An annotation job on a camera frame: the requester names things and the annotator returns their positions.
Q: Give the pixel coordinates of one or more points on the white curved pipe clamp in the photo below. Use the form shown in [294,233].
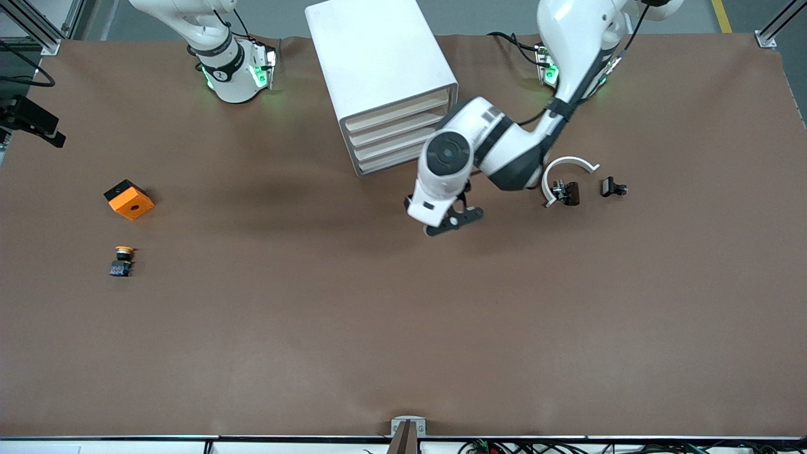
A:
[570,159]

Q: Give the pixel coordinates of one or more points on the aluminium frame post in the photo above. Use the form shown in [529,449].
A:
[766,40]
[50,45]

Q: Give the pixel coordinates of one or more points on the orange and black cube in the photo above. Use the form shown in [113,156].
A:
[132,205]

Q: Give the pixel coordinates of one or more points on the small black switch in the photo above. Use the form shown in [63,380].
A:
[609,186]

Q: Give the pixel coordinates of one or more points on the grey metal bracket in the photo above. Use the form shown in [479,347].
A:
[395,427]

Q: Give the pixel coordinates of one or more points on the brown table cover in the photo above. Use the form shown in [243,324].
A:
[403,315]

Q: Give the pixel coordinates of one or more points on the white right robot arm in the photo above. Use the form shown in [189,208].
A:
[233,82]

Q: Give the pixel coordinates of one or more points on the chrome metal fitting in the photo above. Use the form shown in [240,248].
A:
[558,189]

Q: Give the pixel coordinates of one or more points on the orange push button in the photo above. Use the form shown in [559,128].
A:
[121,265]

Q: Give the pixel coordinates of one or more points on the brown cylinder part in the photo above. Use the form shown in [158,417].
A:
[572,193]

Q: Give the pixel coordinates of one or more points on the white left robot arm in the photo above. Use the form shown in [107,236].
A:
[567,38]

